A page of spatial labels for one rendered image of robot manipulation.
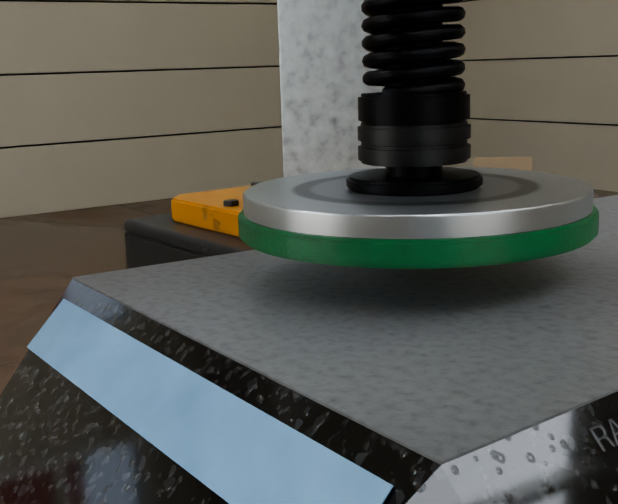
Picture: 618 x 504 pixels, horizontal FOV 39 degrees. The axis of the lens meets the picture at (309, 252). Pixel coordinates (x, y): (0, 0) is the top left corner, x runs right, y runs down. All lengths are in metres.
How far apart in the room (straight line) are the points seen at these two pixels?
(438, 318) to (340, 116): 0.96
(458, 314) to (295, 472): 0.16
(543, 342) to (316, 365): 0.11
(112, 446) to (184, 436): 0.05
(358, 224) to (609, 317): 0.14
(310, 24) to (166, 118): 5.63
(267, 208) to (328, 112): 0.93
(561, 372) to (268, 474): 0.13
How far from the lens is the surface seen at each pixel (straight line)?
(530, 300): 0.51
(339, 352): 0.42
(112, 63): 6.85
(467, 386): 0.38
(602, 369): 0.40
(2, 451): 0.54
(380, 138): 0.52
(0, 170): 6.61
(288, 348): 0.42
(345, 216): 0.46
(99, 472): 0.45
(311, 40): 1.42
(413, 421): 0.34
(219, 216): 1.42
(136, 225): 1.56
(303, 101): 1.43
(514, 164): 1.56
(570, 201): 0.50
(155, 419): 0.43
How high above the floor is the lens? 1.00
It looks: 12 degrees down
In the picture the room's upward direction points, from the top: 2 degrees counter-clockwise
